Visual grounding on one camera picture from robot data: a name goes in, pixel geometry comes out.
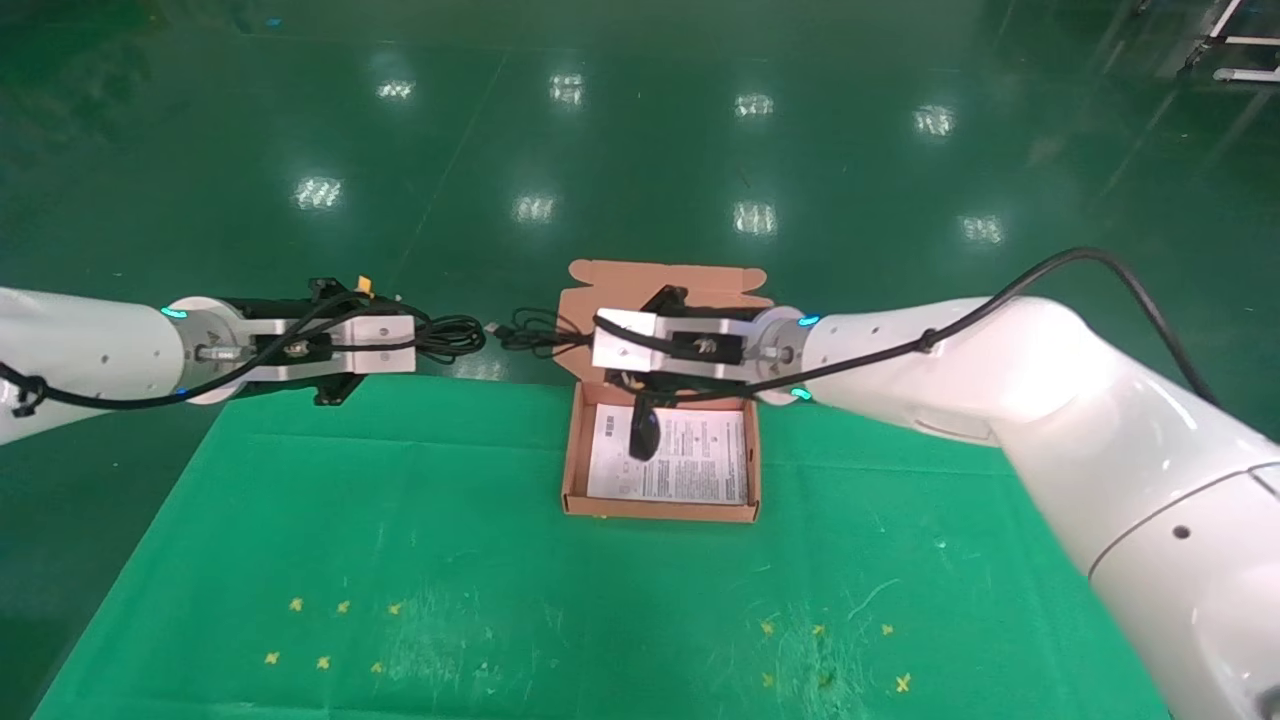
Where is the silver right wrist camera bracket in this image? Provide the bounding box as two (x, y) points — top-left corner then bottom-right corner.
(592, 310), (763, 373)

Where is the white metal frame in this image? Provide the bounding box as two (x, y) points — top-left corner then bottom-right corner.
(1185, 0), (1280, 84)

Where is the right gripper yellow-tagged black finger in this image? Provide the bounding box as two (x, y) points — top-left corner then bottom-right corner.
(605, 372), (681, 406)

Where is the white printed instruction sheet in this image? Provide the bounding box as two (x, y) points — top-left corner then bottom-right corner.
(586, 403), (751, 506)

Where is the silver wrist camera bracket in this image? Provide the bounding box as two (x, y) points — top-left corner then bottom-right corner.
(238, 315), (418, 383)
(592, 310), (763, 373)

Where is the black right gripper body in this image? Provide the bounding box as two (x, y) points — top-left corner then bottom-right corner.
(655, 372), (766, 401)

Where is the green table cloth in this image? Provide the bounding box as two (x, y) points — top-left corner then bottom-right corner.
(30, 366), (1171, 720)

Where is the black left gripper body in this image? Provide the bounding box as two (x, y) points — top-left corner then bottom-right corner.
(228, 295), (377, 323)

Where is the open brown cardboard box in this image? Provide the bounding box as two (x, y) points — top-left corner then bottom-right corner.
(552, 260), (779, 524)

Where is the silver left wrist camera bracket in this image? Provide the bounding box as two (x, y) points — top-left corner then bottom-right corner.
(238, 315), (418, 383)

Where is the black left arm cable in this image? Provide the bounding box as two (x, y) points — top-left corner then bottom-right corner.
(0, 292), (441, 416)

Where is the black data cable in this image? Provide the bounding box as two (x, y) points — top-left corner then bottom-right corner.
(405, 314), (489, 364)

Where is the black mouse cable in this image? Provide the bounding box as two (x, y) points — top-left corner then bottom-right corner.
(485, 308), (663, 462)

